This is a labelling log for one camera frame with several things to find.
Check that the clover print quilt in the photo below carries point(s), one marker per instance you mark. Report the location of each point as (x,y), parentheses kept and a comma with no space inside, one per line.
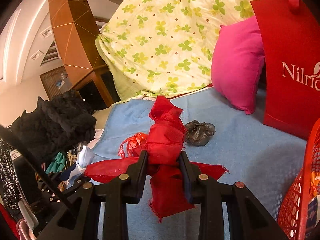
(165,47)

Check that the red Nilrich paper bag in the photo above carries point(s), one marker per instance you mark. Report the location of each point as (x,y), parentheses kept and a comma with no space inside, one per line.
(290,35)

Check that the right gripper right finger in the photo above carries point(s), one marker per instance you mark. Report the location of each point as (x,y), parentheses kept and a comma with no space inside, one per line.
(247,217)

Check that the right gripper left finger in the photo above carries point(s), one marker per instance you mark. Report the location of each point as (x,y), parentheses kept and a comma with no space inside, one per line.
(126,188)

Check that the teal garment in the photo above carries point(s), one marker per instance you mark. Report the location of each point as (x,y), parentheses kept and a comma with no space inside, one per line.
(57,165)

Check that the pink pillow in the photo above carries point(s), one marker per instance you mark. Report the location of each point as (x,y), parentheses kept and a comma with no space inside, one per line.
(237,63)

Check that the blue blanket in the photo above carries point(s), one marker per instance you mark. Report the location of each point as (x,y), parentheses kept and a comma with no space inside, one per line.
(265,159)

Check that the black clothes pile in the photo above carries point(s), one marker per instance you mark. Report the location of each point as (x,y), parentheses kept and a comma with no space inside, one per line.
(55,125)

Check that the black plastic bag ball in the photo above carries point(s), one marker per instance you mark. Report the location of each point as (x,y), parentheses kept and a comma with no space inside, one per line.
(198,133)

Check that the red plastic mesh basket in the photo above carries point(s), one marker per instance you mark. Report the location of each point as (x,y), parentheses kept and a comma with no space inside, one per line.
(299,212)

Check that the red fabric bundle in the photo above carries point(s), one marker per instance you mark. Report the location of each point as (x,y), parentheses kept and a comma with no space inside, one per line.
(164,144)

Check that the brown wooden pillar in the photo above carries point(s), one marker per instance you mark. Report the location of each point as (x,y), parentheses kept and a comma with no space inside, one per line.
(75,31)

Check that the red plastic bag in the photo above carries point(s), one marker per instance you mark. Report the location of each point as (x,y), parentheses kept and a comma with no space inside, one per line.
(132,146)

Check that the polka dot black garment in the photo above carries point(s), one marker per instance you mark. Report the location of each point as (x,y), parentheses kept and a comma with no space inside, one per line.
(11,194)

